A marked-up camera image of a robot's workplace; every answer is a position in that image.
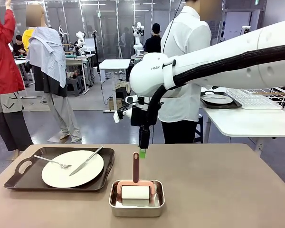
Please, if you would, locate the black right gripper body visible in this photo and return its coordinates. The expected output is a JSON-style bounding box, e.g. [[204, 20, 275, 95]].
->
[[130, 105, 149, 128]]

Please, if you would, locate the pink lint roller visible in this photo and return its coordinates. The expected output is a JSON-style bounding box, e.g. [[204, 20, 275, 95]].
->
[[116, 152, 155, 207]]

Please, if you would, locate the cardboard box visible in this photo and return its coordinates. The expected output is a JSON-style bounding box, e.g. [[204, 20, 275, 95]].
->
[[108, 97, 123, 111]]

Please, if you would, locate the white background desk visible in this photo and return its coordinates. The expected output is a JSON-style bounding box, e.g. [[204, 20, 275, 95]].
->
[[98, 58, 131, 113]]

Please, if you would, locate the silver table knife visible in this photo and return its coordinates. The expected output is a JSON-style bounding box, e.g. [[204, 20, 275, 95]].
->
[[69, 146, 104, 176]]

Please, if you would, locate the white round plate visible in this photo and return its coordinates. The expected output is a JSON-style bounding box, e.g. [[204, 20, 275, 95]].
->
[[41, 150, 105, 189]]

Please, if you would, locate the grey plastic stool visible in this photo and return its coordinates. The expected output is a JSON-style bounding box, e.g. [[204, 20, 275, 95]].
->
[[66, 76, 86, 97]]

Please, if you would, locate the stainless steel rectangular container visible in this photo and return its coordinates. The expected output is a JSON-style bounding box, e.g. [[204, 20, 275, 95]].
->
[[108, 180, 166, 218]]

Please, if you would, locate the person in black cap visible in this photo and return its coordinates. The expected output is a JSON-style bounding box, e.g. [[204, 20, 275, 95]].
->
[[143, 23, 162, 54]]

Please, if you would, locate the white plate with cutlery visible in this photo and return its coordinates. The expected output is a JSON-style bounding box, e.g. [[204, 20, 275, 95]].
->
[[201, 95, 233, 105]]

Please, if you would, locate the person in white shirt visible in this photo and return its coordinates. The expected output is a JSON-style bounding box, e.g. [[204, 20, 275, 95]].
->
[[158, 0, 213, 144]]

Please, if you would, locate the silver fork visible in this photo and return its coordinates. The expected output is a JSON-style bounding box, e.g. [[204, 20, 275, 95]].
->
[[33, 155, 71, 170]]

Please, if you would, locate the dark tray on side table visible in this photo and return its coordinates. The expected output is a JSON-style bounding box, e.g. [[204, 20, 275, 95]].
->
[[200, 91, 242, 109]]

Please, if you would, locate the white side table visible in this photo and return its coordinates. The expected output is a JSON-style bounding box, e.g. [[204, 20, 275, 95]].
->
[[200, 91, 285, 152]]

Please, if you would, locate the person in white coat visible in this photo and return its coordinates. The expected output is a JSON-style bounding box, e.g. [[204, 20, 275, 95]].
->
[[26, 4, 83, 143]]

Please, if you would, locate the white dish rack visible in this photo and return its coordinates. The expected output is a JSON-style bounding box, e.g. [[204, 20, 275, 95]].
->
[[226, 87, 285, 110]]

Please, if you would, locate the dark brown serving tray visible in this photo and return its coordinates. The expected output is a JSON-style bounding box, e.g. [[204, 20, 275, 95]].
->
[[4, 147, 115, 192]]

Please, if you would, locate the person in yellow hoodie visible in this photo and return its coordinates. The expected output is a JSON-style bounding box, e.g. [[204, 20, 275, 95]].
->
[[21, 28, 35, 53]]

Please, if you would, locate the seated person in black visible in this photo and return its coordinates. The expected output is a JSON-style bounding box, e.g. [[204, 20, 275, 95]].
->
[[12, 35, 28, 57]]

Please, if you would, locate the mannequin in red coat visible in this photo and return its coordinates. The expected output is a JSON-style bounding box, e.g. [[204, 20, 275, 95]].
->
[[0, 0, 33, 162]]

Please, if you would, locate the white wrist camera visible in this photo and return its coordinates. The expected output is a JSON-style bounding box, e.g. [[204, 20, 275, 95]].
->
[[124, 95, 139, 104]]

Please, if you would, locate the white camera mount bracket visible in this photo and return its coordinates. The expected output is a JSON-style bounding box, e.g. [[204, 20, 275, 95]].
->
[[113, 108, 132, 124]]

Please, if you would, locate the white arm cable strap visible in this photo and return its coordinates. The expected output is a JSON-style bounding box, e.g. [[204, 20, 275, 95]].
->
[[162, 59, 177, 90]]

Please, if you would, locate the black sleeved arm cable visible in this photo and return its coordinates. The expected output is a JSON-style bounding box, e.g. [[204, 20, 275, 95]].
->
[[147, 44, 285, 127]]

